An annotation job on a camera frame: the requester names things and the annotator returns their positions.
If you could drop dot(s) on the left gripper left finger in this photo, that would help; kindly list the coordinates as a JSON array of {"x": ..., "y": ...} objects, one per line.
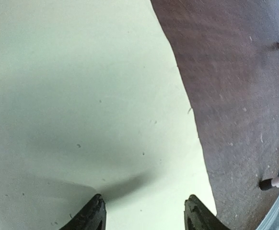
[{"x": 91, "y": 217}]

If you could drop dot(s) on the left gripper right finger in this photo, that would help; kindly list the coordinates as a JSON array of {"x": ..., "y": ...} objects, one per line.
[{"x": 198, "y": 217}]

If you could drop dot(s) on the yellow paper sheet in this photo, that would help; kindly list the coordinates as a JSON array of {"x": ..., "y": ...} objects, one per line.
[{"x": 92, "y": 102}]

